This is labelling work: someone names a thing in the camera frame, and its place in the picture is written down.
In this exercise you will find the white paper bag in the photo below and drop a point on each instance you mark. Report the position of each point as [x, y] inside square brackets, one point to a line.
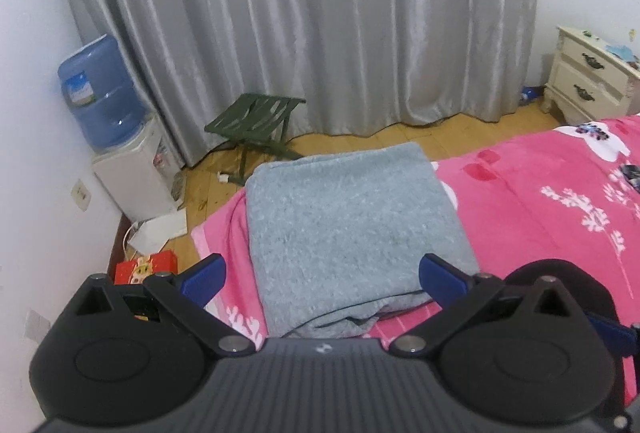
[160, 233]

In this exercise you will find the pink floral bed sheet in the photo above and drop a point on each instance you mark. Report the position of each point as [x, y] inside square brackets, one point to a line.
[540, 223]

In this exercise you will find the white water dispenser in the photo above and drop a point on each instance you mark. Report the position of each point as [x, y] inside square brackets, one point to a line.
[140, 178]

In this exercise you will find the red box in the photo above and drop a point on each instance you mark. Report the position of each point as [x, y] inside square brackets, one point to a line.
[145, 268]

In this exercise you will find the black white plaid shirt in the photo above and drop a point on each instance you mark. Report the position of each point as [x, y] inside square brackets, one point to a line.
[632, 177]

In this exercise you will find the blue water bottle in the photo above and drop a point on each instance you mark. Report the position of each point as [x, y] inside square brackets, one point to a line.
[95, 98]

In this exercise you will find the small blue container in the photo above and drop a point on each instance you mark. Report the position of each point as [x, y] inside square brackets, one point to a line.
[531, 94]

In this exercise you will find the cream nightstand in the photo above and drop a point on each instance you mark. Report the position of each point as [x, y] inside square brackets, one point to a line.
[590, 78]

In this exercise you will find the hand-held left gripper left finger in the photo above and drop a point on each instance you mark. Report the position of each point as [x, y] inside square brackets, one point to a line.
[205, 279]

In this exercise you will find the grey satin curtain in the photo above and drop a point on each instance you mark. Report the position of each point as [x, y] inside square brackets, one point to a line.
[300, 23]

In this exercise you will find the grey hoodie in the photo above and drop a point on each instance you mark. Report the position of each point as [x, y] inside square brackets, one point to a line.
[350, 233]

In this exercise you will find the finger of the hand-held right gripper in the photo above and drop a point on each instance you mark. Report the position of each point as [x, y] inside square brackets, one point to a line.
[615, 335]

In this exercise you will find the green potted plant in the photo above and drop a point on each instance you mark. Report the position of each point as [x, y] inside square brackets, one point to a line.
[255, 118]

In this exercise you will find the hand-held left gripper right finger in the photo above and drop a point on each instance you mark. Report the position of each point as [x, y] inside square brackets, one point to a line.
[440, 279]

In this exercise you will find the wall outlet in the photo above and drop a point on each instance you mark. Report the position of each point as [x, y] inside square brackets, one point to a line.
[81, 196]

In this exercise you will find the blue paper sheet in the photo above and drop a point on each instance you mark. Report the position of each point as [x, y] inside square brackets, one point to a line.
[620, 51]

